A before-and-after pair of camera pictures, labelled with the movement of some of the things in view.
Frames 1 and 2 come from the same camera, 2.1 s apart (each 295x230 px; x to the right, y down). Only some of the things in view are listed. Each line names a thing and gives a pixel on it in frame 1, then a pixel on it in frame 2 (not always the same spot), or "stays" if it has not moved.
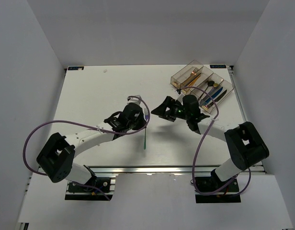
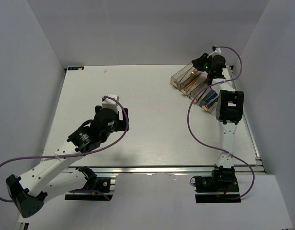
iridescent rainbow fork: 146,117 to 193,73
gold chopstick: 195,81 stays
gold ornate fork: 190,76 stays
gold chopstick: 193,82 stays
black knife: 218,98 stays
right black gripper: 169,103 to 198,62
